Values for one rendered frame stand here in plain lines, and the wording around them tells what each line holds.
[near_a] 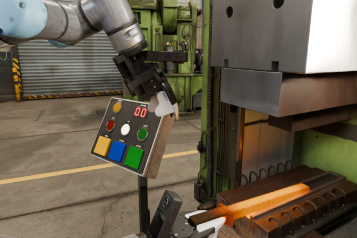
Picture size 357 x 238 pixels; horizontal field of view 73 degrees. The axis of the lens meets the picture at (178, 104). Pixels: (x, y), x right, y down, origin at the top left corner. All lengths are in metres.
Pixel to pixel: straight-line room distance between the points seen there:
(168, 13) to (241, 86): 4.90
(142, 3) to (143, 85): 4.93
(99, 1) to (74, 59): 7.88
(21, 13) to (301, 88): 0.54
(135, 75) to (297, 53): 0.34
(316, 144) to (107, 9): 0.90
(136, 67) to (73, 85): 7.92
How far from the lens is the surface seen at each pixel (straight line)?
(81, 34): 0.58
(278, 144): 1.03
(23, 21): 0.46
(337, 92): 0.71
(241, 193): 0.80
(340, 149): 1.06
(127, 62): 0.56
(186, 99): 5.61
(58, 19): 0.51
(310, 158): 1.13
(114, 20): 0.54
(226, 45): 0.67
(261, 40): 0.58
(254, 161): 0.96
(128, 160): 0.98
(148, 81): 0.57
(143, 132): 0.97
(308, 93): 0.62
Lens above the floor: 1.40
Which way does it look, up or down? 12 degrees down
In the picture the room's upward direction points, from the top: straight up
